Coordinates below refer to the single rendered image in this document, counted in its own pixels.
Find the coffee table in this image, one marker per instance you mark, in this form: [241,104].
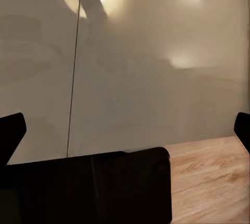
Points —
[99,76]

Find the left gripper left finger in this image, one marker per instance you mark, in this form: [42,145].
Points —
[12,130]

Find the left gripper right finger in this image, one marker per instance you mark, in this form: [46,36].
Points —
[242,129]

